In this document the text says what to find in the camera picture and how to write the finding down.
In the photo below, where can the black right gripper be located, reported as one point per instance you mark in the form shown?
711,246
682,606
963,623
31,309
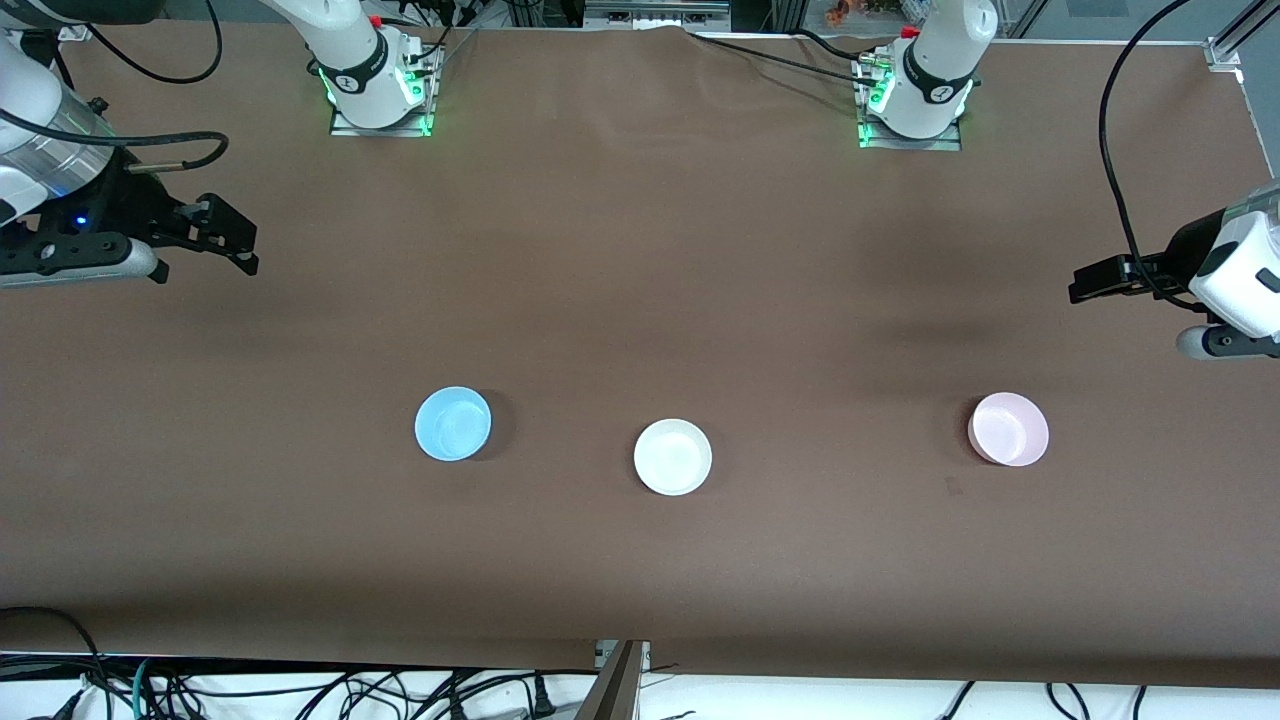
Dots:
128,203

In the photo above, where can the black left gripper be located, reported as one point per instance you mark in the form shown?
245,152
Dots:
1183,249

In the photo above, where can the pink bowl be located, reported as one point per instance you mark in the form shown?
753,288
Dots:
1008,430

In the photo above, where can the blue bowl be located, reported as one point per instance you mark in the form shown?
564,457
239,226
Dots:
453,424

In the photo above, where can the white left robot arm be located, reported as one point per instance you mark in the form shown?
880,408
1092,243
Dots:
940,60

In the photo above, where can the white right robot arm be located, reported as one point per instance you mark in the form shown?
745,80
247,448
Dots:
350,50

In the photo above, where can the white bowl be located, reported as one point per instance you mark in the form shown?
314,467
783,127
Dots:
672,457

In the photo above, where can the orange clutter item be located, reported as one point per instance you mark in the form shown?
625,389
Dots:
840,12

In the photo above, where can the brown table cover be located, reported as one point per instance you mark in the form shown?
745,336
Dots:
640,250

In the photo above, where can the black power plug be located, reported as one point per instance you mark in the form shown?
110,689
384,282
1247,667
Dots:
542,697

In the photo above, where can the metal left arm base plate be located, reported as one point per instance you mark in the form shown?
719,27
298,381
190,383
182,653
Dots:
950,143

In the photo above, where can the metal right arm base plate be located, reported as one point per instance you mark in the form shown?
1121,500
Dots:
410,125

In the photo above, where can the aluminium corner bracket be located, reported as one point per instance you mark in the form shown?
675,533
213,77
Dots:
1225,52
78,28

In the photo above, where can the grey metal rail box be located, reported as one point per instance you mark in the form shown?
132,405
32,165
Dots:
655,14

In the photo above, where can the aluminium frame post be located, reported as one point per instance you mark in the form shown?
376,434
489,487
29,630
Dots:
615,685

